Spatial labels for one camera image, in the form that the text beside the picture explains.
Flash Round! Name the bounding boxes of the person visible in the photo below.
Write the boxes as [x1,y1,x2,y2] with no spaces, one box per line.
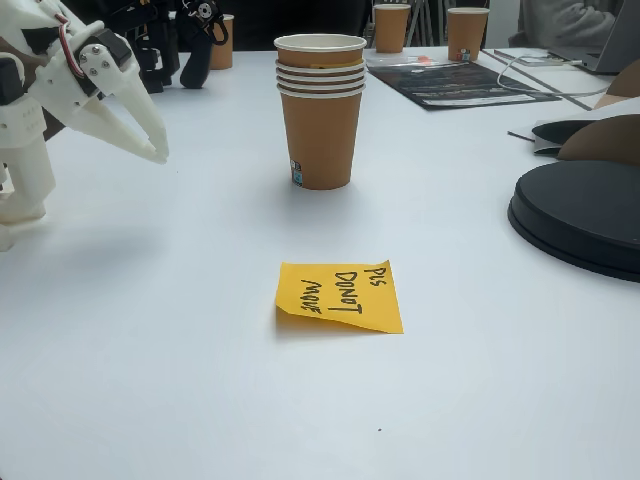
[508,0,621,49]
[232,0,374,51]

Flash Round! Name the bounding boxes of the white packet with orange mark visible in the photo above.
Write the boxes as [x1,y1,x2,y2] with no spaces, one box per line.
[367,53,437,67]

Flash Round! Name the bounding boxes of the black printed brochure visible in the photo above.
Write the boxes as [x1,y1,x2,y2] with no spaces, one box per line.
[367,59,564,111]

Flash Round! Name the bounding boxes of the white flat device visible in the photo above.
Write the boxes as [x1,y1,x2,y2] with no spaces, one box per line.
[519,54,584,67]

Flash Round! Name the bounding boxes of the black curved piece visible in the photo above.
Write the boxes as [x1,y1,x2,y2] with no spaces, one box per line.
[531,118,599,151]

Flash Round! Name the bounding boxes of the black round lid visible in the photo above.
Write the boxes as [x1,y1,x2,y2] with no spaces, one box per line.
[507,159,640,284]

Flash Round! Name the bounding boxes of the brown curved cardboard piece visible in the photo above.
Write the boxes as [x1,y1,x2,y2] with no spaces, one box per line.
[556,113,640,167]

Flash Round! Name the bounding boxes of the silver laptop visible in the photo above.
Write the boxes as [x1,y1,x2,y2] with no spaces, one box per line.
[547,0,640,75]

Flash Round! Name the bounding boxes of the red black servo cable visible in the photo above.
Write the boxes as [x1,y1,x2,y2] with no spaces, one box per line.
[53,13,86,79]

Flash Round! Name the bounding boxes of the white cable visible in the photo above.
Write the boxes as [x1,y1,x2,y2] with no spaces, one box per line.
[497,53,614,99]

